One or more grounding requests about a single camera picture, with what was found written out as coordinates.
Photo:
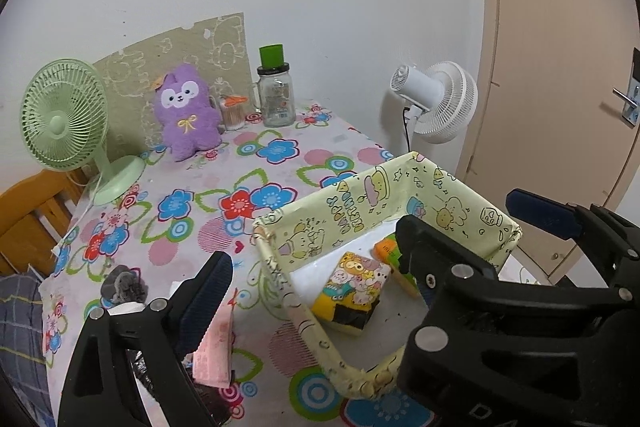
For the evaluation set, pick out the green desk fan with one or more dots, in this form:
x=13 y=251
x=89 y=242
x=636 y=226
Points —
x=62 y=117

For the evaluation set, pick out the grey fuzzy cloth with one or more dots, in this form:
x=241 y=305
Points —
x=122 y=284

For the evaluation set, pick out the glass jar with green lid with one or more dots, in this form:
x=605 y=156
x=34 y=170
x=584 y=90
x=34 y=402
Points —
x=277 y=102

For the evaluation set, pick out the yellow cartoon print storage box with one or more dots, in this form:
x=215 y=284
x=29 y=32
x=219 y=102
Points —
x=350 y=202

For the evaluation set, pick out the purple plush toy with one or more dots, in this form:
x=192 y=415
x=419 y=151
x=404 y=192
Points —
x=185 y=122

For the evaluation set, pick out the small container with orange lid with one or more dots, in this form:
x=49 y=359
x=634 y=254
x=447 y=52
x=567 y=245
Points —
x=234 y=114

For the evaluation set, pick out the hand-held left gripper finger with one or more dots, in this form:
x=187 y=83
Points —
x=205 y=302

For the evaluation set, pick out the orange wooden chair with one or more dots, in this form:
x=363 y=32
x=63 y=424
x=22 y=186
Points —
x=30 y=217

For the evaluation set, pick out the green cartoon patterned sheet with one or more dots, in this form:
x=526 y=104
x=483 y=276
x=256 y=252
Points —
x=200 y=47

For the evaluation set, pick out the colourful cartoon print tissue pack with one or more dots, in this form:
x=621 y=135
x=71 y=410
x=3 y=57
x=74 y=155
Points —
x=350 y=287

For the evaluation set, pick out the beige door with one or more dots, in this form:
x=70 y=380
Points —
x=560 y=57

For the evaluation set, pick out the white fan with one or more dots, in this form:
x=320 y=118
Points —
x=440 y=102

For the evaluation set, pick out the pink packet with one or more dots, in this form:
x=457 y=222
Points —
x=215 y=352

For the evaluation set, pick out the blue plaid blanket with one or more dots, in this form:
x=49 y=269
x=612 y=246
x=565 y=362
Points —
x=20 y=332

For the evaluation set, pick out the floral tablecloth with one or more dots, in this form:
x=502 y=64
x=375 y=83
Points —
x=300 y=167

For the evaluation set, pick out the beige door frame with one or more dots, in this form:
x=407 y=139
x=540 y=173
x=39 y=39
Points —
x=487 y=7

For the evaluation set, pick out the orange and green packet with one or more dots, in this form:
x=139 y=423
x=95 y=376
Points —
x=387 y=249

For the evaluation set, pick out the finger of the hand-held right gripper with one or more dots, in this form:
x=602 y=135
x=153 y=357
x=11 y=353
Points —
x=450 y=297
x=540 y=213

